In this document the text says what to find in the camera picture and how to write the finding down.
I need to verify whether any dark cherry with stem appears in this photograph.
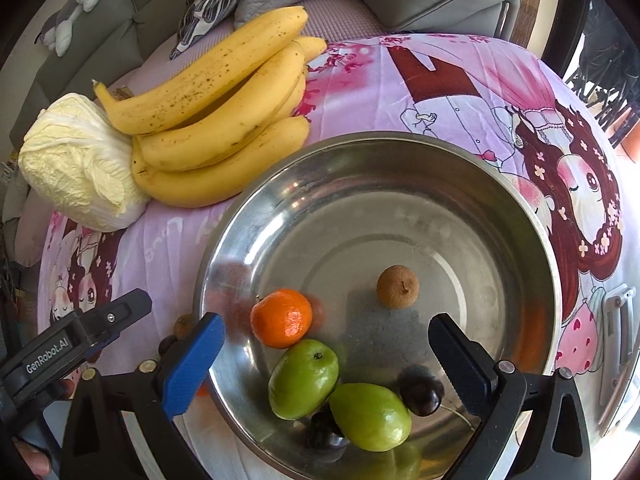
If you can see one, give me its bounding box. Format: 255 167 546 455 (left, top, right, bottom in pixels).
397 365 475 431

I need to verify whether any brown longan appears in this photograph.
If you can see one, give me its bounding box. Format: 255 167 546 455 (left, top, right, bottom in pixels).
376 264 420 309
174 313 198 340

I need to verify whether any round green jujube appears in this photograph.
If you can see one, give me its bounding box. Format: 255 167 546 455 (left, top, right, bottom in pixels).
329 382 412 452

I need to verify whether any elongated green jujube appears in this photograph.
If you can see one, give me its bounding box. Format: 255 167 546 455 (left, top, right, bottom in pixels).
268 339 340 420

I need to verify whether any orange tangerine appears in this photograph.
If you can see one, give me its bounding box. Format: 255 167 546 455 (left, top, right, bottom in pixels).
250 289 314 349

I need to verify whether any person's left hand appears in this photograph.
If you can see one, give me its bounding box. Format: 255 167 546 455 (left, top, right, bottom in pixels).
14 441 52 479

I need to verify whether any napa cabbage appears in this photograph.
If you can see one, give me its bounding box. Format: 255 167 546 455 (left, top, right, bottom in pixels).
18 92 150 233

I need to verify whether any bottom yellow banana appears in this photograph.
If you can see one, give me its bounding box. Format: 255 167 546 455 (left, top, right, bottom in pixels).
131 116 310 209

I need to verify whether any yellow banana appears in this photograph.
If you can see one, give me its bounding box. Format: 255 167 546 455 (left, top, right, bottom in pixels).
134 41 306 172
131 116 310 209

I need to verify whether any stainless steel round basin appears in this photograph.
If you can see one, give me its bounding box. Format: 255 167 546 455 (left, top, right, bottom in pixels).
193 132 562 479

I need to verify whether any top spotted banana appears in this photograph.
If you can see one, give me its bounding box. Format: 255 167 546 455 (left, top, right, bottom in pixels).
93 6 308 136

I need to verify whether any middle yellow banana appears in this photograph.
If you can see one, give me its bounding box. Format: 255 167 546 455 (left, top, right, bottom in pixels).
134 41 306 172

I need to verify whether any grey white plush toy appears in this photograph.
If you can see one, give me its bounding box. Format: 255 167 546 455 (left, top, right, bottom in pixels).
35 0 100 58

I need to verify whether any pink cartoon print tablecloth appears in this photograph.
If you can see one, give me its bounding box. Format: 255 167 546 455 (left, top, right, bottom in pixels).
38 34 639 479

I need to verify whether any black folding chair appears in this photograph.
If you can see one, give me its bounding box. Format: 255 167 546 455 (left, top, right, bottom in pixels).
565 0 639 148

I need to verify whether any hidden rear banana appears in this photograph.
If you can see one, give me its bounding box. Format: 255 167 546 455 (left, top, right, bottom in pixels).
271 36 328 122

